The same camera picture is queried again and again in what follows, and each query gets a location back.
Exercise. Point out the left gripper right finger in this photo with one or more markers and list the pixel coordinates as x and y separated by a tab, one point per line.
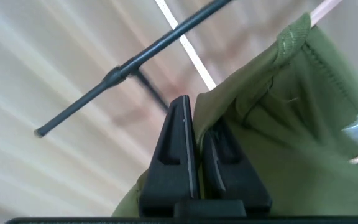
238	186

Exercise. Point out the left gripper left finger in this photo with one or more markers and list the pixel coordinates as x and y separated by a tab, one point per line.
169	186

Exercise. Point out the green printed t-shirt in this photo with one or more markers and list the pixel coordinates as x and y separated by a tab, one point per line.
291	171

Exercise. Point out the black clothes rack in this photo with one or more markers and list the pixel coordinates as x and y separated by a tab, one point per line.
154	48

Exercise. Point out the beige curtain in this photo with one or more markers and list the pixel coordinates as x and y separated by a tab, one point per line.
42	46

